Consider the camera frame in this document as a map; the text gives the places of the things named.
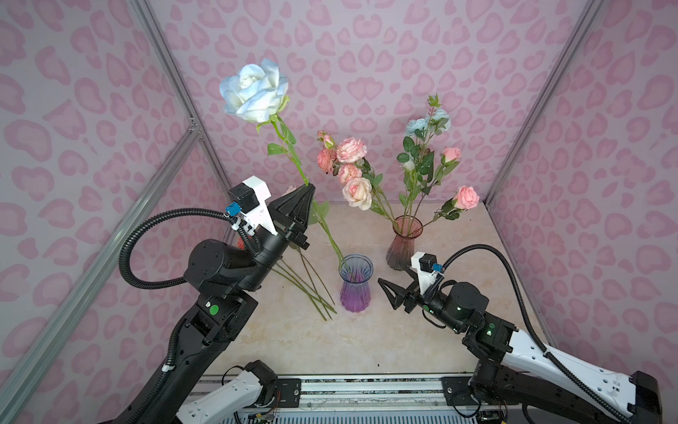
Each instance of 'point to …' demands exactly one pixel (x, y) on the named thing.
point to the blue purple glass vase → (355, 271)
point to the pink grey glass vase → (406, 229)
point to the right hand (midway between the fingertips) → (389, 274)
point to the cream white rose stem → (311, 284)
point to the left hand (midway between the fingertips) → (311, 188)
